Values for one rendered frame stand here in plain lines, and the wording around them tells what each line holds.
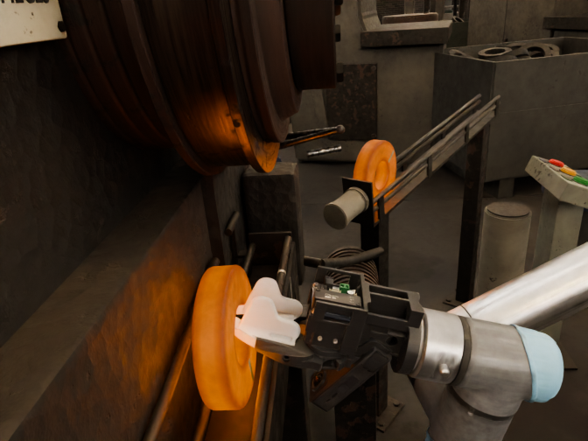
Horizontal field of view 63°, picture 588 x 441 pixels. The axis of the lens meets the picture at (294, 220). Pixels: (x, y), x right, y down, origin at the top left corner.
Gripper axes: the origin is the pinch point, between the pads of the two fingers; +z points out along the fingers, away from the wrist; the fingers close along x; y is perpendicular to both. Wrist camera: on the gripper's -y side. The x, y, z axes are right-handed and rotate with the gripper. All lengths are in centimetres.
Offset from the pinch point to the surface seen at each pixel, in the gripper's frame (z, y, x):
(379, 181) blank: -24, -3, -64
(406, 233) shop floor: -64, -64, -174
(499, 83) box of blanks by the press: -95, 10, -212
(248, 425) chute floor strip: -4.5, -10.7, 3.8
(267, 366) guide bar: -5.3, -4.5, 0.7
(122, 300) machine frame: 7.7, 8.5, 10.7
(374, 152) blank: -20, 5, -59
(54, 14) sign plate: 16.5, 28.5, 3.3
